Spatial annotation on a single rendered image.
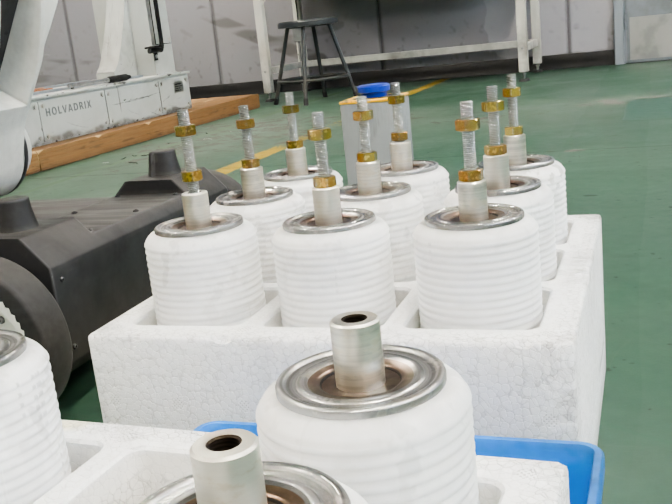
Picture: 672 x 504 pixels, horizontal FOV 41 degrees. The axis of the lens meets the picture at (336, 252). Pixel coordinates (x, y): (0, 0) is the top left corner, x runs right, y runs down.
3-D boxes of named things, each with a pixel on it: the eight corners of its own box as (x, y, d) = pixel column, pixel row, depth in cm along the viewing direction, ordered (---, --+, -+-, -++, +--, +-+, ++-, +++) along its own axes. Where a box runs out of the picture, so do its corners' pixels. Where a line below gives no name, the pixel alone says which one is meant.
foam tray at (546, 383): (121, 528, 78) (85, 335, 73) (286, 360, 113) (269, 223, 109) (583, 576, 65) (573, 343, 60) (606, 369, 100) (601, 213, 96)
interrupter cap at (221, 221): (213, 216, 81) (212, 209, 81) (261, 224, 75) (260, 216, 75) (139, 235, 77) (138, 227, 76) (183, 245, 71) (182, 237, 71)
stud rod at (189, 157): (203, 197, 76) (190, 108, 74) (197, 199, 75) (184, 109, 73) (192, 197, 76) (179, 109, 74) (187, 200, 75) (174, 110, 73)
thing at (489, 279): (405, 439, 73) (385, 226, 69) (482, 400, 79) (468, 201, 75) (496, 476, 66) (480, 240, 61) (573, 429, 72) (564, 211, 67)
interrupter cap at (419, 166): (389, 166, 99) (388, 159, 98) (450, 165, 94) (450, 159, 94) (353, 179, 93) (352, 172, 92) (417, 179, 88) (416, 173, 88)
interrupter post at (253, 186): (258, 197, 88) (253, 164, 88) (272, 199, 87) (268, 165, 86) (238, 202, 87) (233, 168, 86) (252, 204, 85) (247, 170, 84)
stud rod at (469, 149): (463, 201, 68) (456, 102, 66) (472, 198, 68) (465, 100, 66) (473, 202, 67) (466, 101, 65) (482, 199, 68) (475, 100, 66)
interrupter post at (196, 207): (204, 225, 78) (199, 188, 77) (219, 228, 76) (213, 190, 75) (180, 231, 76) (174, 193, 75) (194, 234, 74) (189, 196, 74)
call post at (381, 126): (362, 344, 116) (338, 105, 108) (377, 326, 122) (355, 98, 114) (415, 345, 113) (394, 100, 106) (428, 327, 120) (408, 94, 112)
